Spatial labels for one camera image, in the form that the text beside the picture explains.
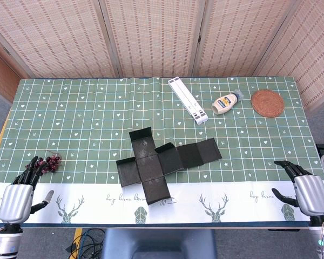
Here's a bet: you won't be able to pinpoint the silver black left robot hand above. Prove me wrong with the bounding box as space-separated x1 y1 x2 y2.
0 155 55 225

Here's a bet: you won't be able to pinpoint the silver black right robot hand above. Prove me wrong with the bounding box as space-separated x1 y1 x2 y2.
271 160 324 218

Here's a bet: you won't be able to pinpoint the black folding cardboard box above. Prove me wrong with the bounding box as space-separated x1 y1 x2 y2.
116 126 222 206

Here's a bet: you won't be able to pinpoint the dark red grape bunch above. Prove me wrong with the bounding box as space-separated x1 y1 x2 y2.
34 149 62 174

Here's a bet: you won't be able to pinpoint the round brown woven coaster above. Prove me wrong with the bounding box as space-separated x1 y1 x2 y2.
251 89 285 118

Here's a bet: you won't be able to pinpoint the green grid tablecloth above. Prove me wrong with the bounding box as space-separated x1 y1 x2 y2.
0 76 324 224

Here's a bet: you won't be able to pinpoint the brown wooden door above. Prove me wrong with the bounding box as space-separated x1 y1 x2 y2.
0 44 22 104

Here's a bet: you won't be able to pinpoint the cream mayonnaise squeeze bottle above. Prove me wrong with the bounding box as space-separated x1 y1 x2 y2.
211 90 244 115

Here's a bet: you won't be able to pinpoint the bamboo folding screen panel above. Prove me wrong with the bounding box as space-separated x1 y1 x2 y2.
193 0 305 78
255 0 324 113
98 0 206 78
0 0 117 79

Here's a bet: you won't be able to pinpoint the grey blue robot torso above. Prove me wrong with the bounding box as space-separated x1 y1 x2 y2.
101 228 218 259

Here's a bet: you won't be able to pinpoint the white folding stand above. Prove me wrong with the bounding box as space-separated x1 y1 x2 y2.
167 77 208 125

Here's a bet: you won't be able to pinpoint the black floor cables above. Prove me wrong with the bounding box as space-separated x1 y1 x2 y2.
66 228 106 259

